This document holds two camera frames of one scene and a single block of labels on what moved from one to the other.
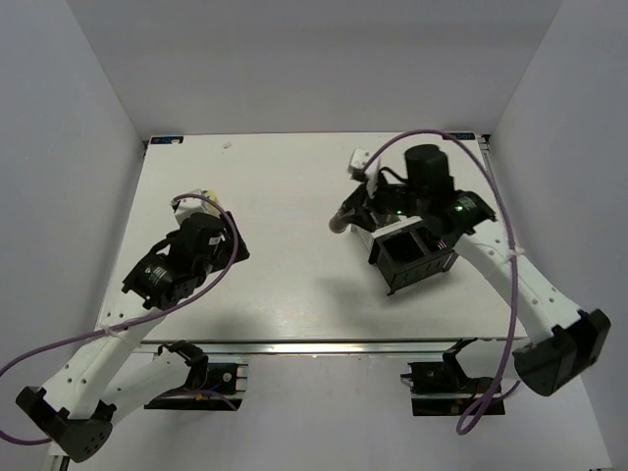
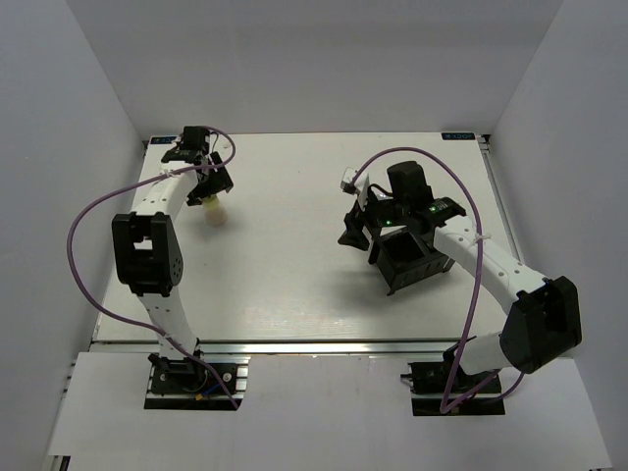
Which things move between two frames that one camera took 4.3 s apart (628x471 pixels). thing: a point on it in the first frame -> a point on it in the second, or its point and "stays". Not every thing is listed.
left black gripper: [226, 246] -> [220, 181]
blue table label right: [462, 136] stays
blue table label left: [166, 139] stays
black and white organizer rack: [405, 254] stays
